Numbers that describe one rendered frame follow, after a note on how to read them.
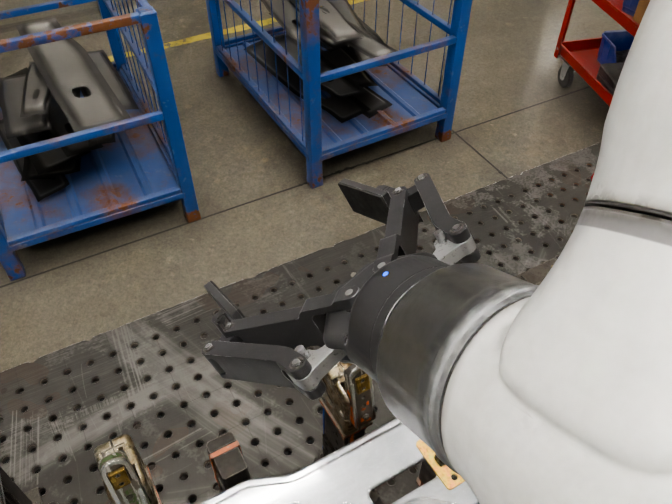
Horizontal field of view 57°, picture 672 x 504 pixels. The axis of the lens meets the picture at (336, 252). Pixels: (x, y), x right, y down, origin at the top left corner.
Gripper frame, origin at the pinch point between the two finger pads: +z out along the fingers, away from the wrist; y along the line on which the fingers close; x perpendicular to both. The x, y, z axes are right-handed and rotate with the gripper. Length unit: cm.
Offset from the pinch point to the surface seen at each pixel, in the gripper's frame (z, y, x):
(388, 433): 26, 2, -47
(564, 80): 218, 225, -125
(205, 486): 58, -28, -56
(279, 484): 27, -15, -41
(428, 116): 206, 131, -87
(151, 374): 84, -25, -43
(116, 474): 29.1, -29.3, -23.9
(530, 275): 35, 41, -51
